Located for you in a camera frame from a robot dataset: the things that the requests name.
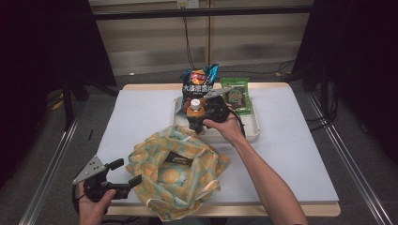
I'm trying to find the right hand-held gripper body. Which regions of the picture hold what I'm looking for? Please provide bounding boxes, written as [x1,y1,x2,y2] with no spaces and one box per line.
[202,87,235,125]

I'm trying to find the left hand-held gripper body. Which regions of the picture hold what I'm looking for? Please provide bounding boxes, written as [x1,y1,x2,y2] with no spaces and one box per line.
[72,155,130,203]

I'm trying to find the orange drink bottle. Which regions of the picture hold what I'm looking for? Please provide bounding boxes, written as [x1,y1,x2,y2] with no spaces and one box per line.
[186,97,207,136]

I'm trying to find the green snack packet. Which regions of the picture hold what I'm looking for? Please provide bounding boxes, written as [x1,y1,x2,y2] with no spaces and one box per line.
[219,77,253,116]

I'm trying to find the blue chip bag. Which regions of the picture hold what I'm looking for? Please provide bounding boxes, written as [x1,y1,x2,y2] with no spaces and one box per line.
[176,63,220,115]

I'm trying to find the white plastic tray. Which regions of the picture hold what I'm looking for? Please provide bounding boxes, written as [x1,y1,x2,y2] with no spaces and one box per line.
[173,95,262,144]

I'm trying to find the floral fabric bag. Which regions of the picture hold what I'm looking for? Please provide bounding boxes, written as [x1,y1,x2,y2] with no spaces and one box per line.
[125,125,231,222]

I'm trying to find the long black box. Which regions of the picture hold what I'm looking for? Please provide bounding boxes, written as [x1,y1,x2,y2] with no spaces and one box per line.
[163,150,194,167]

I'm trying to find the person's right hand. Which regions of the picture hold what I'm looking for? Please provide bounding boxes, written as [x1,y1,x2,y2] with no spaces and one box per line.
[203,105,248,148]

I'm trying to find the person's left hand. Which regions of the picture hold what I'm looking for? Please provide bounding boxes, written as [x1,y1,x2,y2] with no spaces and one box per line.
[77,182,117,225]

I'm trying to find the wooden table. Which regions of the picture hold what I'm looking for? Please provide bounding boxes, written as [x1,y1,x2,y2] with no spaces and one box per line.
[106,82,342,218]

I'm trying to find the black stand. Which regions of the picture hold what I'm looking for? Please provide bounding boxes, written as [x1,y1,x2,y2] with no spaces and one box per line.
[289,62,339,120]
[60,74,120,130]

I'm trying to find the white table mat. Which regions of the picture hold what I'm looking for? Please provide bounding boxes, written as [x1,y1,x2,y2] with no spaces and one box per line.
[96,87,340,205]

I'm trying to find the black horizontal bar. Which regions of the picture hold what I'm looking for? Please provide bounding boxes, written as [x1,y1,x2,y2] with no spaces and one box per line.
[93,5,314,22]

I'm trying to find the black curtain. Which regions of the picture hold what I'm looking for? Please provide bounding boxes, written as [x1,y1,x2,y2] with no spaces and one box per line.
[289,0,398,163]
[0,0,117,188]

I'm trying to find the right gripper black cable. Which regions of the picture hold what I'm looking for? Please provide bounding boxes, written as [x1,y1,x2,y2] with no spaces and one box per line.
[229,107,247,139]

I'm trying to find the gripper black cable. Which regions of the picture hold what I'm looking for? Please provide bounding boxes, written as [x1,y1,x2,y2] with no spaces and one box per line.
[71,184,83,217]
[229,107,247,139]

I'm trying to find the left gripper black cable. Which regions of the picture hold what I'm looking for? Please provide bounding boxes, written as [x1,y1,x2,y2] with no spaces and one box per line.
[71,184,83,217]

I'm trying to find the aluminium floor rail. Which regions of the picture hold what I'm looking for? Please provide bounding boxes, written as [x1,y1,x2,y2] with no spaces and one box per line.
[18,106,85,225]
[306,93,393,225]

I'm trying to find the black wall cable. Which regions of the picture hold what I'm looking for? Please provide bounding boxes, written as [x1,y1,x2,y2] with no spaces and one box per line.
[182,16,297,83]

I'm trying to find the black floor cables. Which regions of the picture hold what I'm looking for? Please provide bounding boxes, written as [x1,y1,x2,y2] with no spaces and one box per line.
[308,90,341,132]

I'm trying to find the white wall socket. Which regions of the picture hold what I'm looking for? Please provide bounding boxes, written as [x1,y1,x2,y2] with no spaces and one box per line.
[176,0,200,9]

